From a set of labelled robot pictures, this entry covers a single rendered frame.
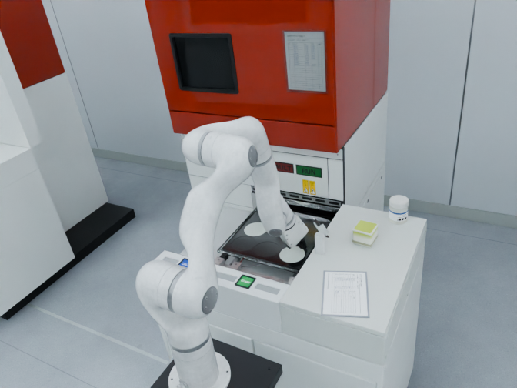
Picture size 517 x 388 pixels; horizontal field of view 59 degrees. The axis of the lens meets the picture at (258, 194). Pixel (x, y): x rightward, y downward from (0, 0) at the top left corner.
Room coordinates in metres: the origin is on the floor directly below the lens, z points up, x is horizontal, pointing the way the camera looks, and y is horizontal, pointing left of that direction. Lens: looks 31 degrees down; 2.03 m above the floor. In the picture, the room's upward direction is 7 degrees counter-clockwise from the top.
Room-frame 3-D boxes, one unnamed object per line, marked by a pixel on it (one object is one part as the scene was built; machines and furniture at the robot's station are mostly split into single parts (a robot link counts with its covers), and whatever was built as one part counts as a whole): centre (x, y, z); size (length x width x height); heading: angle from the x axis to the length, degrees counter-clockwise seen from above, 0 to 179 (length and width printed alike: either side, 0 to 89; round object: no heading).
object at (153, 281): (0.94, 0.27, 1.17); 0.19 x 0.12 x 0.24; 57
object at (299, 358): (1.42, -0.07, 0.41); 0.97 x 0.64 x 0.82; 58
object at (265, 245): (1.55, -0.06, 0.90); 0.34 x 0.34 x 0.01; 58
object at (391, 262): (1.26, -0.33, 0.89); 0.62 x 0.35 x 0.14; 148
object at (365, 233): (1.35, -0.37, 1.00); 0.07 x 0.07 x 0.07; 53
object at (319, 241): (1.33, -0.21, 1.03); 0.06 x 0.04 x 0.13; 148
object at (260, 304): (1.28, 0.19, 0.89); 0.55 x 0.09 x 0.14; 58
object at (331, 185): (1.84, -0.01, 1.02); 0.82 x 0.03 x 0.40; 58
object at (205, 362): (0.92, 0.25, 0.95); 0.19 x 0.19 x 0.18
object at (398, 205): (1.45, -0.53, 1.01); 0.07 x 0.07 x 0.10
